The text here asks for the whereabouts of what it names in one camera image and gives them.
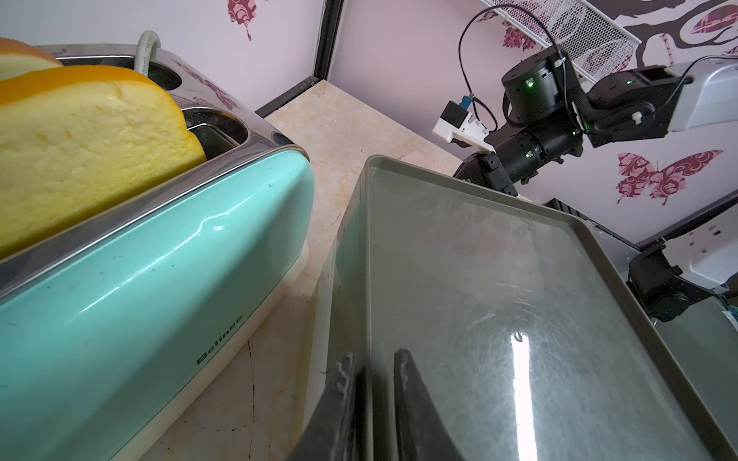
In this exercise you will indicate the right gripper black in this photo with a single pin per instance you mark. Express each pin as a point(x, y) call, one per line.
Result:
point(518, 159)

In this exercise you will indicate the three-drawer storage cabinet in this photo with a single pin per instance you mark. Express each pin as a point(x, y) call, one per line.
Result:
point(530, 344)

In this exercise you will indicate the white wire shelf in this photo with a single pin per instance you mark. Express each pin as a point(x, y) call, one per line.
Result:
point(596, 44)

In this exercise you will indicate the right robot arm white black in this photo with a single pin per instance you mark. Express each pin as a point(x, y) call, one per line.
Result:
point(553, 117)

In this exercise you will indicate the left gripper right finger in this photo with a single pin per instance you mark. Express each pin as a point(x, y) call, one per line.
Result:
point(419, 429)

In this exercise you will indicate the toast slice back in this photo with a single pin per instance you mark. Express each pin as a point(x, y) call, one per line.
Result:
point(18, 58)

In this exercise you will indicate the yellow toast slice front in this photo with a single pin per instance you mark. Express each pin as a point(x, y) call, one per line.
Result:
point(78, 140)

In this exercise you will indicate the mint green toaster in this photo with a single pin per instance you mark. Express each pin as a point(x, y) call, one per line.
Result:
point(112, 327)

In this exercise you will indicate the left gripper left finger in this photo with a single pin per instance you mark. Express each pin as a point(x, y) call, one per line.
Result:
point(331, 433)

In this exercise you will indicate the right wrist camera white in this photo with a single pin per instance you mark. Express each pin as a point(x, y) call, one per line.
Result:
point(457, 125)

